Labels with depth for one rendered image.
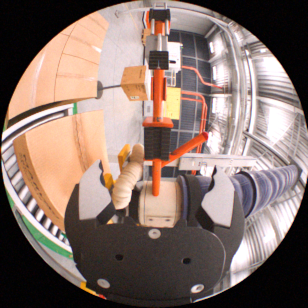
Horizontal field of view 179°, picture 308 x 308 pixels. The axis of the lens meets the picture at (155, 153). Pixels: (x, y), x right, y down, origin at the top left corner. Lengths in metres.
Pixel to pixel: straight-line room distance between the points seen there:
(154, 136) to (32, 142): 0.28
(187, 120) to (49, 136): 11.10
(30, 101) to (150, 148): 0.70
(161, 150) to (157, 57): 0.18
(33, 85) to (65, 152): 0.54
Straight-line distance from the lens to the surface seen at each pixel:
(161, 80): 0.22
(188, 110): 11.04
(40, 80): 0.79
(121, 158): 0.36
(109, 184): 0.28
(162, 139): 0.21
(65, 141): 0.35
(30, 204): 0.75
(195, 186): 0.34
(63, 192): 0.35
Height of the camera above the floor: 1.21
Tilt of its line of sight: 2 degrees down
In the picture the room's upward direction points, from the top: 92 degrees clockwise
